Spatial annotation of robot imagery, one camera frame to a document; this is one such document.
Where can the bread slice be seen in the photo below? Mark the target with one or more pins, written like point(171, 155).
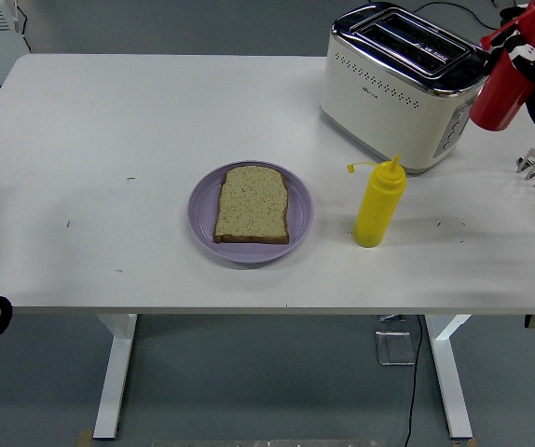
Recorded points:
point(252, 205)

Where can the cream and chrome toaster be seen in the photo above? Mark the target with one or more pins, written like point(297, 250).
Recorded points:
point(388, 112)

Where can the brown cardboard floor piece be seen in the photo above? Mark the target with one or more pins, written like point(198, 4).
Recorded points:
point(86, 438)

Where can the red squeeze bottle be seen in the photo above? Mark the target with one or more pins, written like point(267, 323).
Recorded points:
point(500, 98)

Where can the yellow squeeze bottle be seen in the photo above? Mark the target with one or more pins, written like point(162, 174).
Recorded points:
point(379, 205)

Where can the purple plate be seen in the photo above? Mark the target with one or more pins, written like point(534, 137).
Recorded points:
point(249, 253)

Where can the clear plastic floor piece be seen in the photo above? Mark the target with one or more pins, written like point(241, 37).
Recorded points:
point(394, 349)

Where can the white table leg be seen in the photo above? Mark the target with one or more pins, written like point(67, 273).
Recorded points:
point(449, 372)
point(113, 372)

